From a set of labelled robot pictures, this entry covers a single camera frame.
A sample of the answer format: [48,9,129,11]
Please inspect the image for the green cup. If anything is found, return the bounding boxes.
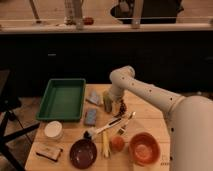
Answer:
[103,91,112,113]

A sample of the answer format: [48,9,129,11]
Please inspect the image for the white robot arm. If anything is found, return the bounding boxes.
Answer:
[109,66,213,171]

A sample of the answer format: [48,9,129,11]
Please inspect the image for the green plastic tray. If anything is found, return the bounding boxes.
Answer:
[36,78,86,122]

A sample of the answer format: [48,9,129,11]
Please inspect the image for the pine cone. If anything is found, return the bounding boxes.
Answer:
[115,100,127,117]

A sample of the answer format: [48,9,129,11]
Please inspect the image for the blue sponge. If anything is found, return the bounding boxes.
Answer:
[84,108,97,126]

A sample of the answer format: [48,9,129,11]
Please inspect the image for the small paint brush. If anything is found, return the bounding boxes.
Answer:
[117,112,136,135]

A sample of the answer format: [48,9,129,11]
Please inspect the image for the orange fruit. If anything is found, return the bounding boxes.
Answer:
[110,136,125,152]

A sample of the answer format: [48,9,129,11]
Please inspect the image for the red object on counter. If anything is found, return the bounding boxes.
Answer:
[83,17,94,25]

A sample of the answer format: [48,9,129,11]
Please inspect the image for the white cup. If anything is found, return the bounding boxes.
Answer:
[44,121,63,140]

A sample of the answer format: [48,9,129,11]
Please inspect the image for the dark purple bowl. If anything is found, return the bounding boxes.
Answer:
[69,139,97,169]

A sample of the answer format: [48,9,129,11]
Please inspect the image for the orange bowl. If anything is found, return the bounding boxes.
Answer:
[128,132,160,166]

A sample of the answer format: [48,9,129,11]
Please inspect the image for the wooden block eraser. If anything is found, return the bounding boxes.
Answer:
[35,144,63,162]

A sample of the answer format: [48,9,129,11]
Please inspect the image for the black chair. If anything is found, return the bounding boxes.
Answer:
[0,70,39,171]

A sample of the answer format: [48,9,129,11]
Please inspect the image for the white handled brush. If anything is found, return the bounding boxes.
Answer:
[83,118,121,139]

